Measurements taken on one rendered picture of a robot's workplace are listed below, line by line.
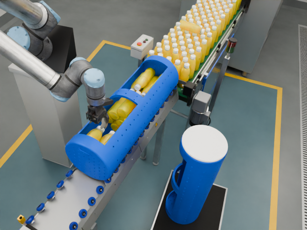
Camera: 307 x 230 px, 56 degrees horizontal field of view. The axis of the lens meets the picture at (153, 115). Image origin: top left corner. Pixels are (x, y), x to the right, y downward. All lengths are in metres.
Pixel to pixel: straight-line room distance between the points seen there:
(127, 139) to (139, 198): 1.18
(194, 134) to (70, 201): 0.81
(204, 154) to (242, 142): 1.58
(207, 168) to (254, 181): 1.32
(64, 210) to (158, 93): 0.85
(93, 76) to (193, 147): 0.73
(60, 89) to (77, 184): 0.55
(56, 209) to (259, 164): 2.12
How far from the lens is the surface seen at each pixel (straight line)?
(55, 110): 2.27
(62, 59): 2.08
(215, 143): 1.78
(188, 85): 2.15
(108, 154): 1.47
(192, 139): 1.76
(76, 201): 1.65
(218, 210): 2.58
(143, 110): 1.67
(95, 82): 1.33
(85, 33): 4.54
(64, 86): 1.45
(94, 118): 1.49
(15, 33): 1.94
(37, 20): 1.83
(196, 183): 1.89
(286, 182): 3.15
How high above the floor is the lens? 2.39
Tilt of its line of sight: 47 degrees down
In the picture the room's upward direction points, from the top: 7 degrees clockwise
